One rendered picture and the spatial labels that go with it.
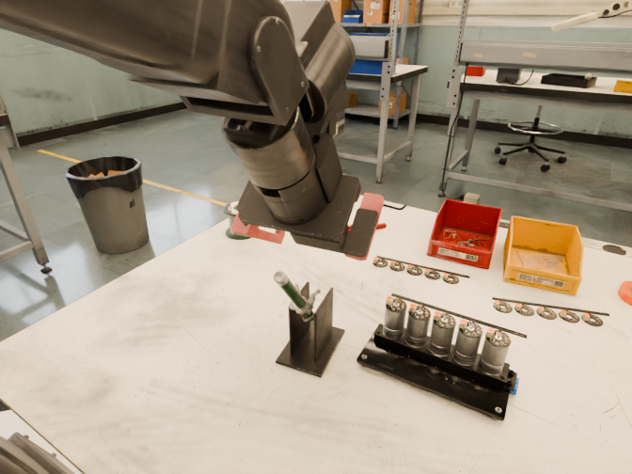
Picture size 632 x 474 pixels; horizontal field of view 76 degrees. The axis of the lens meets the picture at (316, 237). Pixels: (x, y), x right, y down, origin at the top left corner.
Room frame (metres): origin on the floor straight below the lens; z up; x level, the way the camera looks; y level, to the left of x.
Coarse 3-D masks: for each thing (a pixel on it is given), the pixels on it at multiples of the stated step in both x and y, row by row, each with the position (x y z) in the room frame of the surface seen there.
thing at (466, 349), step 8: (472, 328) 0.34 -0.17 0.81; (464, 336) 0.33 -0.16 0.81; (456, 344) 0.34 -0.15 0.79; (464, 344) 0.33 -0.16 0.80; (472, 344) 0.33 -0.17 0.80; (456, 352) 0.33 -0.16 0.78; (464, 352) 0.33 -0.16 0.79; (472, 352) 0.33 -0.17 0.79; (456, 360) 0.33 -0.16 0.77; (464, 360) 0.33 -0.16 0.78; (472, 360) 0.33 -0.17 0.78
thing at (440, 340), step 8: (432, 328) 0.35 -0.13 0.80; (440, 328) 0.34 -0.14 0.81; (432, 336) 0.35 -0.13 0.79; (440, 336) 0.34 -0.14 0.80; (448, 336) 0.34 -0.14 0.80; (432, 344) 0.35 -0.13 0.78; (440, 344) 0.34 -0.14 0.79; (448, 344) 0.34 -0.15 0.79; (432, 352) 0.34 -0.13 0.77; (440, 352) 0.34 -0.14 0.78; (448, 352) 0.34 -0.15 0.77
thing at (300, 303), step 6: (288, 282) 0.31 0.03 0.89; (282, 288) 0.31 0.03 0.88; (288, 288) 0.31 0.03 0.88; (294, 288) 0.32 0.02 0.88; (288, 294) 0.32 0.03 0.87; (294, 294) 0.32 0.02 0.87; (300, 294) 0.34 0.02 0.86; (294, 300) 0.33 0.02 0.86; (300, 300) 0.34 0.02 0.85; (306, 300) 0.35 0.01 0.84; (294, 306) 0.35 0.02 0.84; (300, 306) 0.34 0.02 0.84; (306, 306) 0.34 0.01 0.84; (312, 312) 0.36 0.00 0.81
